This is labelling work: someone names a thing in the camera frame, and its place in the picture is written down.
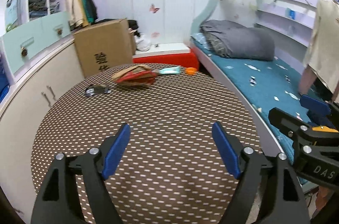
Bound white plastic bag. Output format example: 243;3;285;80
135;34;152;52

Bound large cardboard box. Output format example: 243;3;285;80
74;19;133;78

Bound orange round object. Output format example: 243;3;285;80
185;67;198;75

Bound hanging beige garment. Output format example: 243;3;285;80
298;0;339;102

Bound brown dotted tablecloth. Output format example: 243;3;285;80
31;67;261;223

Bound hanging clothes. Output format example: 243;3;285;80
65;0;98;30

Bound black wrapper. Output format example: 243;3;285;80
85;85;111;97

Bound grey folded duvet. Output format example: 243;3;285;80
200;20;275;61

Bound red and brown paper bag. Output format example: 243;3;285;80
112;64;159;87

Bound white cabinet with drawers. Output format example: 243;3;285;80
1;0;83;223

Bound teal tube wrapper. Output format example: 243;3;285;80
153;65;181;75

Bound blue quilted bed cover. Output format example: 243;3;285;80
191;33;335;185

